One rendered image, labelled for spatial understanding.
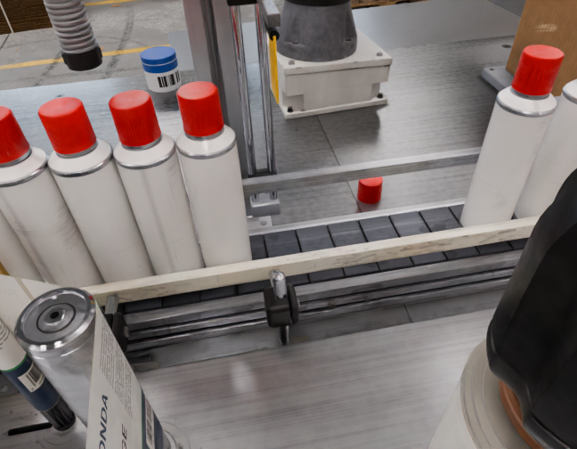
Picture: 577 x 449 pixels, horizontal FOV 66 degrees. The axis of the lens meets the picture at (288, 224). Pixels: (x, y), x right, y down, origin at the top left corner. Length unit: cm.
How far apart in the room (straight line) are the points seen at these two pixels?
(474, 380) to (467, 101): 77
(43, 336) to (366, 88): 73
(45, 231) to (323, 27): 56
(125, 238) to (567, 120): 43
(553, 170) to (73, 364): 46
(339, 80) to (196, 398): 60
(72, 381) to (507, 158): 41
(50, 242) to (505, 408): 37
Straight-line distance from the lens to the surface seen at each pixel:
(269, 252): 50
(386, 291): 50
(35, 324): 25
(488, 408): 21
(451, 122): 86
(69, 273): 47
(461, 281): 54
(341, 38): 83
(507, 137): 47
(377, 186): 63
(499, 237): 53
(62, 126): 38
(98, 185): 40
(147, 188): 39
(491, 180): 50
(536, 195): 56
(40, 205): 42
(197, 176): 39
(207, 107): 37
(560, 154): 53
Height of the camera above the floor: 124
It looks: 43 degrees down
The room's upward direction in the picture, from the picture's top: 3 degrees counter-clockwise
